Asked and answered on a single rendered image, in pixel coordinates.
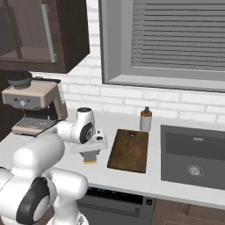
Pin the brown base cupboard door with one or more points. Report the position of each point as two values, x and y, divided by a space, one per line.
187 215

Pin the grey window frame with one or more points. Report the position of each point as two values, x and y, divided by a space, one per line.
115 41

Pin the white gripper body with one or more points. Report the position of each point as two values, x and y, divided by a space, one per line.
90 144

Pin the dark brown wall cupboard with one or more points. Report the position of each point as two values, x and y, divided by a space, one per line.
74 32

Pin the white bottle with orange cap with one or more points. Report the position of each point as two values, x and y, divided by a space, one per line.
145 121

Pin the beige coffee machine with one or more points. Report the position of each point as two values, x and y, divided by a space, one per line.
35 96

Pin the glass cupboard door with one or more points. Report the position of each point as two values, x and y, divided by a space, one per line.
23 29

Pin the yellow and grey sponge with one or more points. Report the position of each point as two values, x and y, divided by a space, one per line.
90 159

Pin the dark brown tall cabinet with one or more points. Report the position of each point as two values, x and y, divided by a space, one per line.
5 120

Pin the grey sink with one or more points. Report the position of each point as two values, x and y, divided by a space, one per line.
192 155

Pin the grey dishwasher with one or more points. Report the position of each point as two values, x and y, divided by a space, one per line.
117 208

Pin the brown wooden cutting board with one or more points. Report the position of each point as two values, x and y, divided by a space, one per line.
129 150

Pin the grey window blinds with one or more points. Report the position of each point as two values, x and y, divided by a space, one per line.
178 33

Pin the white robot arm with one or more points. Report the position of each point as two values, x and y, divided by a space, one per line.
38 152

